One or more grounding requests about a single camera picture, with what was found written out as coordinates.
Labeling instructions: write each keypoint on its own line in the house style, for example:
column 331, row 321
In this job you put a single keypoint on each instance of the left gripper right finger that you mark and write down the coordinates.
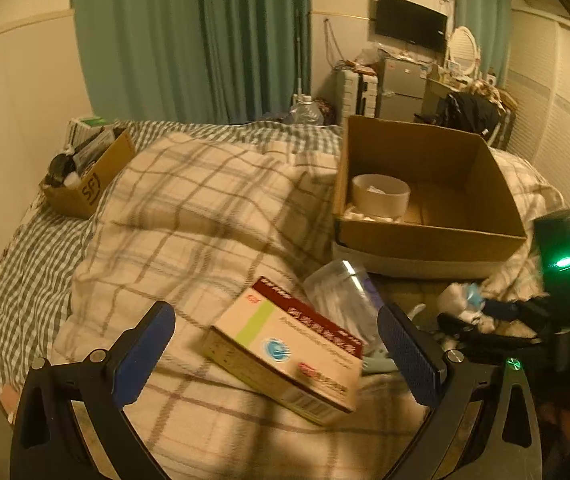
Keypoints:
column 505, row 439

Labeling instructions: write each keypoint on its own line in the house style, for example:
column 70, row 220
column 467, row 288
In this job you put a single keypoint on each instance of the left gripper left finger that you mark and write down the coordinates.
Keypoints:
column 48, row 443

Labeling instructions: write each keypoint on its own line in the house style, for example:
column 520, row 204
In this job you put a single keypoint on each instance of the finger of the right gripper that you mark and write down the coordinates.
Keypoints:
column 534, row 309
column 470, row 333

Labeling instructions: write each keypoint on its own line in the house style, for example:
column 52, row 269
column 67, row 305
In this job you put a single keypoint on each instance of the white blue plush toy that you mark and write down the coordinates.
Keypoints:
column 423, row 301

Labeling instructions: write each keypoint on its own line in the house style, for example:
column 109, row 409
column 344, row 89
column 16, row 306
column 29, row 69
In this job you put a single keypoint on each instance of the clear plastic jar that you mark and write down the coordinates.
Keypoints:
column 343, row 292

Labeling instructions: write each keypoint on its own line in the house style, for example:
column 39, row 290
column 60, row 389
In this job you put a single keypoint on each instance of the wide tape roll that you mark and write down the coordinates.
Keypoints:
column 377, row 195

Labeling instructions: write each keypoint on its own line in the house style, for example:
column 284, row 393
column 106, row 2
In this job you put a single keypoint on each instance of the medicine box red white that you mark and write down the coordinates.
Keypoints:
column 285, row 350

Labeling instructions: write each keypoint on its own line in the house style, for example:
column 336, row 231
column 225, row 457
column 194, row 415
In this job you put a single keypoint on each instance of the white lace cloth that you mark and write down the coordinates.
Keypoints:
column 352, row 212

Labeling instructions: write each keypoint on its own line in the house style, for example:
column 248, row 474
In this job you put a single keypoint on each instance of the green checked bed sheet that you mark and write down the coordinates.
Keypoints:
column 37, row 264

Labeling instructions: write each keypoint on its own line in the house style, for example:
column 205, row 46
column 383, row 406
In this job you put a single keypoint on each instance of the large open cardboard box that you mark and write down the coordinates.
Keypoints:
column 461, row 222

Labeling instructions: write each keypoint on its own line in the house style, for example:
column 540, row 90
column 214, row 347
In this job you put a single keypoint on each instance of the white louvered wardrobe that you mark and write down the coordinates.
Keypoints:
column 539, row 80

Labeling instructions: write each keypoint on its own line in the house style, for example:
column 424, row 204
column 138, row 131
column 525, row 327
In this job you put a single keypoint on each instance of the black jacket on chair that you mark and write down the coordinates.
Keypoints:
column 473, row 114

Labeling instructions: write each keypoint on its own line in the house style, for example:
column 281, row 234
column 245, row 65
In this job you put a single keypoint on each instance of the plaid beige blanket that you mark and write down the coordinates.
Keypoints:
column 194, row 223

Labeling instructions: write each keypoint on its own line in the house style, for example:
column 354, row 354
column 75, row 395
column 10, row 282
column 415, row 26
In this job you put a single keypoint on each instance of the grey mini fridge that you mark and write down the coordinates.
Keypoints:
column 401, row 87

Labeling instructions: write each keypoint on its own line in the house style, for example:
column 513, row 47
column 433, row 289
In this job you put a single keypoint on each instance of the small SF cardboard box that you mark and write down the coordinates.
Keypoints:
column 80, row 200

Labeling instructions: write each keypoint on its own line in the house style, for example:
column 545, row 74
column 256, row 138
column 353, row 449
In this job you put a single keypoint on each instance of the white suitcase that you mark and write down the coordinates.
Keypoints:
column 356, row 94

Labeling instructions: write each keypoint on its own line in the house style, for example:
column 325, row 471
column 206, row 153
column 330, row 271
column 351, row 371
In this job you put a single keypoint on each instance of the large water bottle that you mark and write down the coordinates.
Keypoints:
column 305, row 111

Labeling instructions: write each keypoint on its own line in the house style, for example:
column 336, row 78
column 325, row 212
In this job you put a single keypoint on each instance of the white oval vanity mirror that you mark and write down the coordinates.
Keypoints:
column 463, row 54

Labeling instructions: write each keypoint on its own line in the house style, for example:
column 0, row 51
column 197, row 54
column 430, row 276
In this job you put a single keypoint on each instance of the green curtain right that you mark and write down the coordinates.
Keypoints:
column 490, row 22

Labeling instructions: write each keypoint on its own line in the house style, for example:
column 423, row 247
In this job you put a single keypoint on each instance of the green curtain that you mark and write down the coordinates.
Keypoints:
column 490, row 22
column 203, row 61

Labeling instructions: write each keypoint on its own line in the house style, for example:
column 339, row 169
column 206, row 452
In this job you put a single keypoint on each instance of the green curtain left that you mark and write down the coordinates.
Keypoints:
column 203, row 61

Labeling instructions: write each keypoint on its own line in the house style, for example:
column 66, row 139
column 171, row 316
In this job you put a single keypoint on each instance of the black wall television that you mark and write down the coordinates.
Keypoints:
column 412, row 23

